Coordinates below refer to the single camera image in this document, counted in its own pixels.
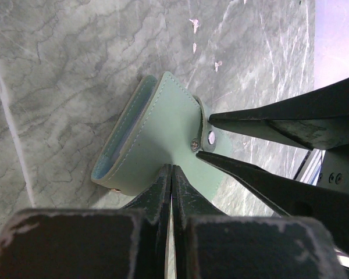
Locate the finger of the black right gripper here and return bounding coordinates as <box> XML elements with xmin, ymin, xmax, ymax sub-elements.
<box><xmin>196</xmin><ymin>151</ymin><xmax>349</xmax><ymax>255</ymax></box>
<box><xmin>209</xmin><ymin>78</ymin><xmax>349</xmax><ymax>150</ymax></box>

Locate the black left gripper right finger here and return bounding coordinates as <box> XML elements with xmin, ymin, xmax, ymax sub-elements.
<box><xmin>172</xmin><ymin>166</ymin><xmax>347</xmax><ymax>278</ymax></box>

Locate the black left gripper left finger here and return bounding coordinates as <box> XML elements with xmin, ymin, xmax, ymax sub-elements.
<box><xmin>0</xmin><ymin>164</ymin><xmax>172</xmax><ymax>278</ymax></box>

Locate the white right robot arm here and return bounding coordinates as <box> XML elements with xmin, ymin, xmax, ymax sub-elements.
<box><xmin>197</xmin><ymin>78</ymin><xmax>349</xmax><ymax>255</ymax></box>

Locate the aluminium frame rail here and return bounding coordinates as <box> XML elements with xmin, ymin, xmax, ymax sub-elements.
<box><xmin>293</xmin><ymin>149</ymin><xmax>324</xmax><ymax>185</ymax></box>

